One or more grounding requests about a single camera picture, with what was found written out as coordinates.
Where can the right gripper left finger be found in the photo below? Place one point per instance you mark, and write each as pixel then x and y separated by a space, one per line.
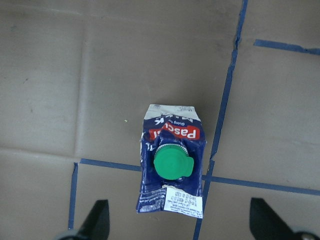
pixel 96 226

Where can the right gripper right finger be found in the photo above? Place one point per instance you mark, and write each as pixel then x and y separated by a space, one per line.
pixel 266 224

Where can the blue white milk carton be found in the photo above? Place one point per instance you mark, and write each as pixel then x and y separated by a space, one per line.
pixel 172 147

